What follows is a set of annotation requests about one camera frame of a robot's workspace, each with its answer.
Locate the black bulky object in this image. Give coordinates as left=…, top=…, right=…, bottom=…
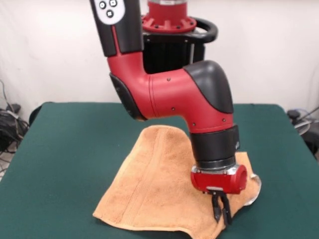
left=303, top=129, right=319, bottom=160

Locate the small black power brick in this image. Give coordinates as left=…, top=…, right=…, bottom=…
left=6, top=103, right=22, bottom=113

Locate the bundle of black cables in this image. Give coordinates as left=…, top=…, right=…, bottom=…
left=0, top=79, right=30, bottom=180

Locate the dark green table cloth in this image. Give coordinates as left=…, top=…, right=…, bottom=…
left=0, top=101, right=319, bottom=239

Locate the black robot pedestal with handle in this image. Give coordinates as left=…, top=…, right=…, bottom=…
left=142, top=16, right=219, bottom=75

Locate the tan terry towel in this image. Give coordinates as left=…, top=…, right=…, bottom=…
left=92, top=125, right=262, bottom=239

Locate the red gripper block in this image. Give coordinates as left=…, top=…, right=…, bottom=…
left=190, top=164, right=249, bottom=226

